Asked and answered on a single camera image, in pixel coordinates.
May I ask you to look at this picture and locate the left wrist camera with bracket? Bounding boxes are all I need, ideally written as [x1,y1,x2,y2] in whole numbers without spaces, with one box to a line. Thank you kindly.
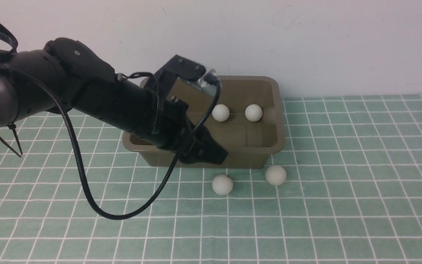
[153,55,222,98]

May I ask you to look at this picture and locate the black camera cable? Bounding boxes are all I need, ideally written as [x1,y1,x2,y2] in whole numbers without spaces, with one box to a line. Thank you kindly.
[13,70,222,220]

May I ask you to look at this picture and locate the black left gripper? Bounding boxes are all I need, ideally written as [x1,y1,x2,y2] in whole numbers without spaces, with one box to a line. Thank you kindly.
[152,100,228,164]

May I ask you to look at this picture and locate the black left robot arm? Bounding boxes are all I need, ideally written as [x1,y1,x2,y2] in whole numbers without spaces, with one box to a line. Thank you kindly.
[0,37,206,153]

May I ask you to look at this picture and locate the white printed table-tennis ball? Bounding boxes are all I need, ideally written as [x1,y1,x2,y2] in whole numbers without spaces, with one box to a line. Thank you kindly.
[212,174,233,195]

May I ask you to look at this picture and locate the green checkered tablecloth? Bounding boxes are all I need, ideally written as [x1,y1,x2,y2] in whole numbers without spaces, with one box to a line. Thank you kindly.
[0,95,422,264]

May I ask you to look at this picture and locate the brown plastic bin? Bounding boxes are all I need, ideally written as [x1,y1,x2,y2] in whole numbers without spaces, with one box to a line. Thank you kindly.
[122,76,286,169]

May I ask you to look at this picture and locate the black cable ties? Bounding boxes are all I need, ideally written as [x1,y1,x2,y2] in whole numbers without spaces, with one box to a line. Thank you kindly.
[0,18,23,158]

